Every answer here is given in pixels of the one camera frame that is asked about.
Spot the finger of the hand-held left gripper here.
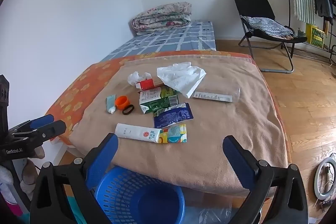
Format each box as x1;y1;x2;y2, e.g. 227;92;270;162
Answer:
9;114;55;136
12;120;67;147

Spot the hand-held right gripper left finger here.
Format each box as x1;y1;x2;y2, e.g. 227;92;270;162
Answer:
30;132;119;224

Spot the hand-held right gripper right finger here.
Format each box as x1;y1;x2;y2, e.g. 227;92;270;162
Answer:
223;135;308;224

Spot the small pale blue tube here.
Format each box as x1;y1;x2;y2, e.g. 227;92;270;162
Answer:
106;94;117;114

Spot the orange cap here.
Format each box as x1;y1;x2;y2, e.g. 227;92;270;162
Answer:
115;96;130;110

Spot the blue plastic basket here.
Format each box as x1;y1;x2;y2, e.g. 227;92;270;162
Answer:
94;166;185;224

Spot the colourful wavy packet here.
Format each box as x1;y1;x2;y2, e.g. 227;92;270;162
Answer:
157;124;188;144

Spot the clear plastic wrapper with label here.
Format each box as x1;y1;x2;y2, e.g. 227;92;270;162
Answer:
193;88;241;104

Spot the blue snack wrapper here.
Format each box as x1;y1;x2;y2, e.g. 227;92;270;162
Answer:
153;103;194;129

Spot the white plastic bag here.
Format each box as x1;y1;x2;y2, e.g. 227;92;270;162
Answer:
157;62;207;99

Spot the white bed base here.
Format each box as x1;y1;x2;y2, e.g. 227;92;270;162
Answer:
43;139;69;169

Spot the beige fuzzy cloth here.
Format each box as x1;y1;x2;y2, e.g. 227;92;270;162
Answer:
20;145;45;194

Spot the beige blanket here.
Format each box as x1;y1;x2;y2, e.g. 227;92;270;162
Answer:
70;56;288;197

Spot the teal floor mat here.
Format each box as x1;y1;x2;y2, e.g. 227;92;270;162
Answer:
59;195;87;224

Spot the clear printed plastic bag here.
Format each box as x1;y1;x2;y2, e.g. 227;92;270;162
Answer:
184;203;238;224

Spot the green milk carton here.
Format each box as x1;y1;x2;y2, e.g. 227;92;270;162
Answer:
138;87;179;115

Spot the crumpled clear plastic bag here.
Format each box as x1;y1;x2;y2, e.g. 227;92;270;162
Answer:
128;71;141;86

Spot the red and white box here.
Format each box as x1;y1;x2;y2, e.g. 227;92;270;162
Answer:
135;78;165;90

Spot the blue checked bed sheet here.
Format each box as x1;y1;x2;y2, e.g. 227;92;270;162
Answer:
98;20;217;63

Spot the striped chair cushion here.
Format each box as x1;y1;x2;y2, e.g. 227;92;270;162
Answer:
241;15;296;39

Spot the folded floral quilt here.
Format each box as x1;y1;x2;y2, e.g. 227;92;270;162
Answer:
131;2;193;36

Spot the black clothes rack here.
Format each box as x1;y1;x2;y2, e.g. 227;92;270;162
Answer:
278;0;336;67

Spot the black folding chair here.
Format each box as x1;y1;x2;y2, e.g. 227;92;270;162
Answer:
231;0;307;73

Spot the dark hanging jacket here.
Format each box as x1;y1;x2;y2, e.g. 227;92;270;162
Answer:
312;0;334;25

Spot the white ring light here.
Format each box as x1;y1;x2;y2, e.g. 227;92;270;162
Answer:
314;153;336;203

